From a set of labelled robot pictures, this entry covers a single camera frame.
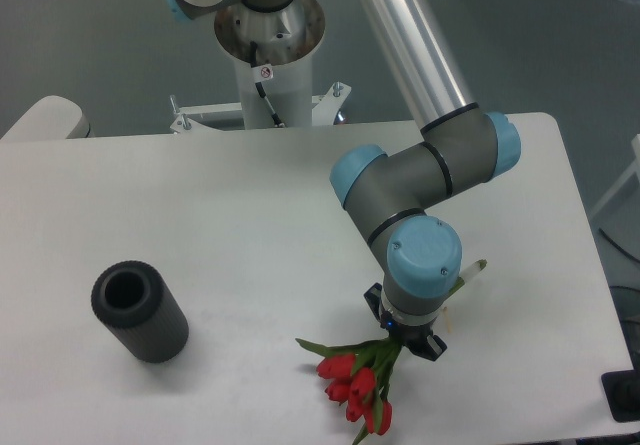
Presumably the white chair back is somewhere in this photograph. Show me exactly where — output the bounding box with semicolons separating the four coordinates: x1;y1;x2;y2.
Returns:
1;95;94;143

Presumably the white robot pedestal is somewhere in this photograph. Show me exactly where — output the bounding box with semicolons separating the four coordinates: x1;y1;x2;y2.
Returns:
170;0;352;133

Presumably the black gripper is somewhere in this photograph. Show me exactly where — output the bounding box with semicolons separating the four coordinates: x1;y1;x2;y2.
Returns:
364;283;447;361

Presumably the red tulip bouquet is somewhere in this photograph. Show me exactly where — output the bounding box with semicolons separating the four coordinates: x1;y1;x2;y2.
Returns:
296;259;487;444

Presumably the white furniture frame right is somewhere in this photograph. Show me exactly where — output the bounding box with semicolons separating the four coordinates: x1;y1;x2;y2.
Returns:
587;135;639;222

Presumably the black device at table edge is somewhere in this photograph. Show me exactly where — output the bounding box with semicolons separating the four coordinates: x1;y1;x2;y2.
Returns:
601;370;639;423

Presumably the black pedestal cable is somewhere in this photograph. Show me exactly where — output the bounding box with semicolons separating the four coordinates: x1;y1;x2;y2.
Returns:
248;39;287;129

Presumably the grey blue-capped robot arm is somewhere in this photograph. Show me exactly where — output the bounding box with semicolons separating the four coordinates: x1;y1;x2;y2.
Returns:
166;0;521;361

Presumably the dark grey ribbed vase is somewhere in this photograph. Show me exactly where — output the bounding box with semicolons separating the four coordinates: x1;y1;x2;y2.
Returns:
90;260;189;364

